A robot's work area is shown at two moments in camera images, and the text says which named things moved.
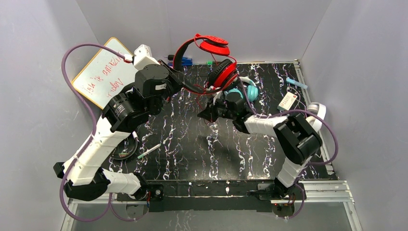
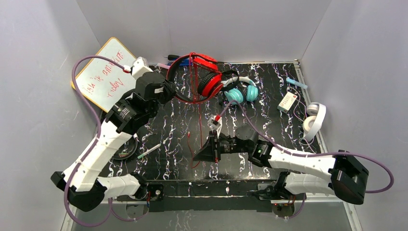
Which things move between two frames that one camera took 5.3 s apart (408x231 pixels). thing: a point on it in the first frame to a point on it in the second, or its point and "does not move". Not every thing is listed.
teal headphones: (250, 91) does not move
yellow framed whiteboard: (106, 74) does not move
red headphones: (223, 75) to (210, 81)
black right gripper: (216, 109) to (215, 147)
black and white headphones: (125, 149) does not move
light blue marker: (292, 82) does not move
